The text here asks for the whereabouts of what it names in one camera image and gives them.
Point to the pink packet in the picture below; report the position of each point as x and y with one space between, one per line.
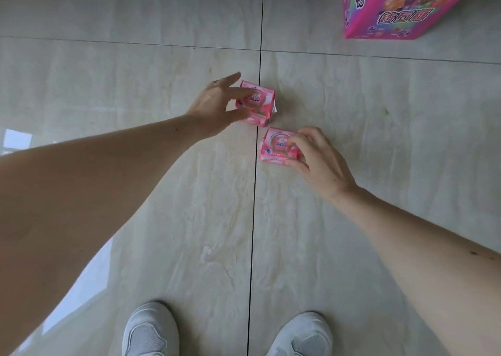
277 146
261 105

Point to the person's white shoe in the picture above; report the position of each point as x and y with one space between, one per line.
150 332
303 336

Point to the person's left forearm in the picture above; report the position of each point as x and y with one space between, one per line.
78 195

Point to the person's left thumb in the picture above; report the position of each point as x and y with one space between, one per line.
239 115

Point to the person's right thumb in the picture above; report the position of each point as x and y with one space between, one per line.
296 163

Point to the person's left hand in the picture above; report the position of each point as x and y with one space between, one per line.
207 109

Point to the person's right hand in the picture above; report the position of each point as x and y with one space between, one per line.
325 164

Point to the person's right forearm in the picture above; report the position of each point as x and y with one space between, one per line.
430 261

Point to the person's right white shoe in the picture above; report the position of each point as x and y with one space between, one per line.
303 336

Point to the pink colourful cardboard box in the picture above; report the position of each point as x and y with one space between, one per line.
403 9

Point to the person's left white shoe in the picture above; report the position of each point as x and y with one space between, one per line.
150 332

